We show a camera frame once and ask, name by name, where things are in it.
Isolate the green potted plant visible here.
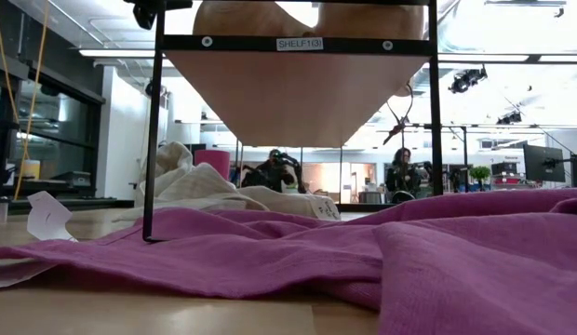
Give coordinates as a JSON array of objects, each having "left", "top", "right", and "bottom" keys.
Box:
[{"left": 469, "top": 166, "right": 492, "bottom": 193}]

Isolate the white cloth tag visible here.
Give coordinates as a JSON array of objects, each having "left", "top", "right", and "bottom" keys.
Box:
[{"left": 26, "top": 190, "right": 79, "bottom": 243}]

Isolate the pink plastic tumbler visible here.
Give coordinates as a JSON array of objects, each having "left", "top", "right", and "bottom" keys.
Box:
[{"left": 194, "top": 148, "right": 232, "bottom": 181}]

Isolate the metal pot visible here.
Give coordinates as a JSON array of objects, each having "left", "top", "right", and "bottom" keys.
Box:
[{"left": 357, "top": 190, "right": 385, "bottom": 205}]

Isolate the handwritten white fabric label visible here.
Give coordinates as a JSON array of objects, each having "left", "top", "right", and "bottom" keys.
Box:
[{"left": 310, "top": 195, "right": 342, "bottom": 221}]

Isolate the white shelf label sticker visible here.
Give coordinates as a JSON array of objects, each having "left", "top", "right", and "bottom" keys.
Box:
[{"left": 275, "top": 36, "right": 325, "bottom": 52}]

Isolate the black metal table frame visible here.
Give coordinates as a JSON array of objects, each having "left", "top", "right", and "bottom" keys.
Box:
[{"left": 0, "top": 197, "right": 397, "bottom": 214}]

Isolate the white cloth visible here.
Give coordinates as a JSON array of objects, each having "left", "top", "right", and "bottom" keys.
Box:
[{"left": 112, "top": 141, "right": 342, "bottom": 222}]

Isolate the black desktop device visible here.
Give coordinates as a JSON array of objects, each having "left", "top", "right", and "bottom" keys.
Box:
[{"left": 50, "top": 170, "right": 92, "bottom": 190}]

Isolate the black ceiling spotlight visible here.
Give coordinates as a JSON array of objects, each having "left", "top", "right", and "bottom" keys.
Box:
[
  {"left": 449, "top": 66, "right": 489, "bottom": 94},
  {"left": 496, "top": 111, "right": 523, "bottom": 126}
]

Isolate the person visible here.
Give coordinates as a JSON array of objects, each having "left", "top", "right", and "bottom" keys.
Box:
[
  {"left": 253, "top": 148, "right": 297, "bottom": 194},
  {"left": 384, "top": 147, "right": 423, "bottom": 205}
]

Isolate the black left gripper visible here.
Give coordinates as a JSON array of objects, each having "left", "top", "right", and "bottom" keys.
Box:
[{"left": 123, "top": 0, "right": 195, "bottom": 32}]

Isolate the ceiling light strip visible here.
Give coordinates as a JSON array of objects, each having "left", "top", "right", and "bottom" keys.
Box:
[
  {"left": 436, "top": 54, "right": 577, "bottom": 64},
  {"left": 78, "top": 48, "right": 176, "bottom": 60}
]

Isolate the yellow hanging cord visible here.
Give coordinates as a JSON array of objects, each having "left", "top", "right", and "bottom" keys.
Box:
[
  {"left": 13, "top": 0, "right": 51, "bottom": 200},
  {"left": 0, "top": 0, "right": 16, "bottom": 136}
]

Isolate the yellow container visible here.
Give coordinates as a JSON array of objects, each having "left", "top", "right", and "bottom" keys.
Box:
[{"left": 20, "top": 159, "right": 41, "bottom": 181}]

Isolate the magenta cloth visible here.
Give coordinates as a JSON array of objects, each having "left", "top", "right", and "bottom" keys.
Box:
[{"left": 0, "top": 187, "right": 577, "bottom": 335}]

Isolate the black computer monitor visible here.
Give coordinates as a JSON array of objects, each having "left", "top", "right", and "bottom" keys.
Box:
[{"left": 523, "top": 143, "right": 567, "bottom": 183}]

